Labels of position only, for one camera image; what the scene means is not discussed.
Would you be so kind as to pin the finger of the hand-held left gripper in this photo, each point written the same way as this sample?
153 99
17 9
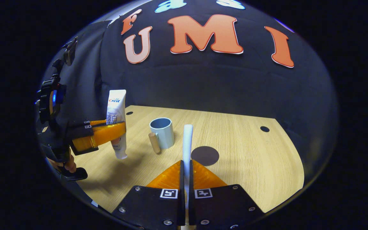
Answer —
104 135
97 122

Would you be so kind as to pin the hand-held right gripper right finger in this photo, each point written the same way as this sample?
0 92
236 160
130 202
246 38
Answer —
222 204

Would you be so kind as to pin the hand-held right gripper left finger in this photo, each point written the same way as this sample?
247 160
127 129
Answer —
152 204

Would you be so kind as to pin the white toothpaste tube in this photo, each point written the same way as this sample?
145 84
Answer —
117 107

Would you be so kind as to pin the round dark brown coaster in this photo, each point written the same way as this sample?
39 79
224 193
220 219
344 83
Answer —
207 156

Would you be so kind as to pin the white toothbrush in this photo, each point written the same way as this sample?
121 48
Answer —
187 140

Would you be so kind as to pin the black backdrop cloth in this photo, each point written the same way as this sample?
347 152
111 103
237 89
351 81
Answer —
219 83

